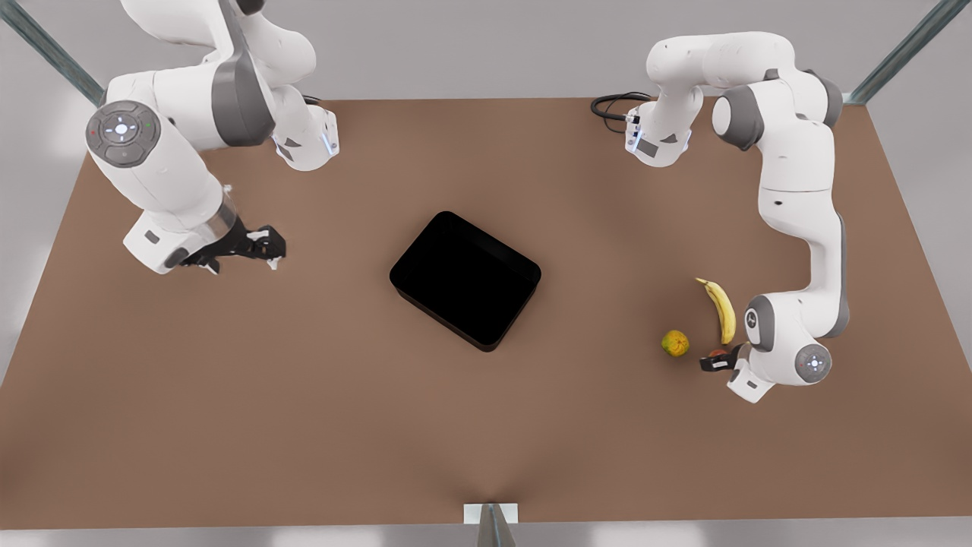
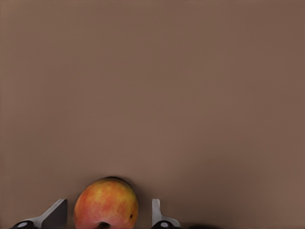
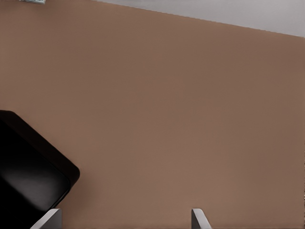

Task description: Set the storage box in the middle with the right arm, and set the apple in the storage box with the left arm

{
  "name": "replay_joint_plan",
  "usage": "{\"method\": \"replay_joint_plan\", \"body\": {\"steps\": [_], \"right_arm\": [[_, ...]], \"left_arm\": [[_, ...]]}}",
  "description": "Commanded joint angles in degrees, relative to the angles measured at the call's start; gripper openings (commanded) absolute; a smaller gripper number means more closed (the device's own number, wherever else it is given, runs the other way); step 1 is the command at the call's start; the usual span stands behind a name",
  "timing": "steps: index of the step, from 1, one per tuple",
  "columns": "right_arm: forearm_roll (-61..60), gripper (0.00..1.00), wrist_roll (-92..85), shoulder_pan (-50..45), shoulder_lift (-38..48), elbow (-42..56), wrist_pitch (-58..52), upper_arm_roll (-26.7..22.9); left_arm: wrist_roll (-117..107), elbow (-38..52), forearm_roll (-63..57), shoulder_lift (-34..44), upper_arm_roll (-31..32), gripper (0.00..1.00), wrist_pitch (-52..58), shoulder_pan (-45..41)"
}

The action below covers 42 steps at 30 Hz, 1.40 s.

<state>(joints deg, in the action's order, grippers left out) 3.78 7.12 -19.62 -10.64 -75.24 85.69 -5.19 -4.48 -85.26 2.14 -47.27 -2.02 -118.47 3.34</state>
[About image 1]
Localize yellow banana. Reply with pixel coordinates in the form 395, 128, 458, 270
695, 277, 737, 346

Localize silver frame post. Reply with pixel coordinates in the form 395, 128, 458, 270
0, 0, 106, 106
476, 503, 518, 547
846, 0, 972, 106

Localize black storage box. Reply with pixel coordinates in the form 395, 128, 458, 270
389, 210, 543, 353

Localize white post foot plate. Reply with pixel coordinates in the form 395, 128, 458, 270
464, 503, 520, 526

